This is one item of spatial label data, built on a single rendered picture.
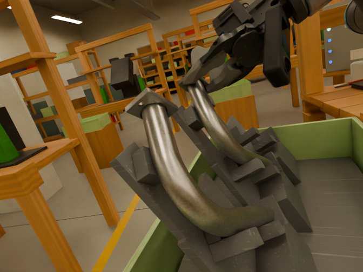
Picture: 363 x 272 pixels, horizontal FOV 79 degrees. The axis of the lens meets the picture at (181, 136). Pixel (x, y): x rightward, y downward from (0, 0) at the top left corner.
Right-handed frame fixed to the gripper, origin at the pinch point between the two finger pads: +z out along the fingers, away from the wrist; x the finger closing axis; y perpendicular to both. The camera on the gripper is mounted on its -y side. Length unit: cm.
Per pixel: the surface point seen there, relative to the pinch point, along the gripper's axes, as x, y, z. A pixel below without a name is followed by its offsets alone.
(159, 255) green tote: -2.3, -23.6, 19.3
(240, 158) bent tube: -5.9, -14.0, 0.0
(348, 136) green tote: -44.3, -7.5, -18.7
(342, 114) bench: -73, 9, -25
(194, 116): 1.5, -6.2, 2.0
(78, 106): -185, 384, 367
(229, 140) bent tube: -2.2, -11.8, -0.8
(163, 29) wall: -512, 925, 228
